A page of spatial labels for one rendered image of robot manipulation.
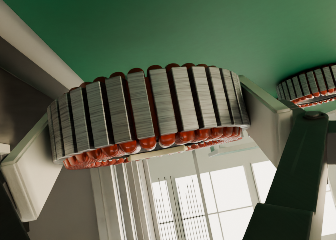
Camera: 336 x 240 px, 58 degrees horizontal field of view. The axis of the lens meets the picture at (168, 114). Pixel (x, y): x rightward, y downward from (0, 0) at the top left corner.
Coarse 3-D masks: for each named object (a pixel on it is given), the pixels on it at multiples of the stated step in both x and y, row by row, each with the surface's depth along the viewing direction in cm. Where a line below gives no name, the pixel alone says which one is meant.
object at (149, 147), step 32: (192, 64) 14; (64, 96) 14; (96, 96) 13; (128, 96) 13; (160, 96) 13; (192, 96) 13; (224, 96) 14; (64, 128) 14; (96, 128) 13; (128, 128) 12; (160, 128) 12; (192, 128) 13; (224, 128) 14; (64, 160) 15; (96, 160) 14; (128, 160) 21
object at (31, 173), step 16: (32, 128) 16; (48, 128) 17; (32, 144) 14; (48, 144) 16; (16, 160) 13; (32, 160) 14; (48, 160) 16; (16, 176) 13; (32, 176) 14; (48, 176) 16; (16, 192) 13; (32, 192) 13; (48, 192) 15; (32, 208) 13
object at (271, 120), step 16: (240, 80) 18; (256, 96) 15; (272, 96) 14; (256, 112) 15; (272, 112) 13; (288, 112) 13; (256, 128) 16; (272, 128) 13; (288, 128) 13; (272, 144) 14; (272, 160) 14
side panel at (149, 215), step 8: (144, 160) 83; (136, 168) 58; (144, 168) 84; (136, 176) 58; (144, 176) 81; (136, 184) 58; (144, 184) 77; (144, 192) 74; (152, 192) 82; (144, 200) 59; (152, 200) 81; (144, 208) 57; (152, 208) 81; (144, 216) 57; (152, 216) 81; (144, 224) 56; (152, 224) 78; (144, 232) 56; (152, 232) 75; (160, 232) 82
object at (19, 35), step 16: (0, 0) 15; (0, 16) 16; (16, 16) 17; (0, 32) 18; (16, 32) 18; (32, 32) 19; (16, 48) 20; (32, 48) 21; (48, 48) 21; (48, 64) 24; (64, 64) 24; (64, 80) 28; (80, 80) 28
